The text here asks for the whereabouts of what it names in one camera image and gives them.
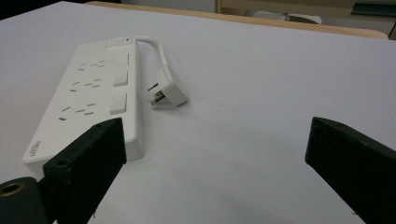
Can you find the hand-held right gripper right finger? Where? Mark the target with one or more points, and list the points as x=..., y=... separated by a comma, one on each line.
x=355, y=165

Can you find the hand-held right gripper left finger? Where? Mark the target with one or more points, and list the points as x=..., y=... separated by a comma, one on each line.
x=84, y=168

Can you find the white power strip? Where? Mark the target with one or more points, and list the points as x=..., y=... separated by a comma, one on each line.
x=93, y=99

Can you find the white power plug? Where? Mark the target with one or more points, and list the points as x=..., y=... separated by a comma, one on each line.
x=169, y=90

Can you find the wooden table edge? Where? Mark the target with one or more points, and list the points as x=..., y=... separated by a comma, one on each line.
x=249, y=20

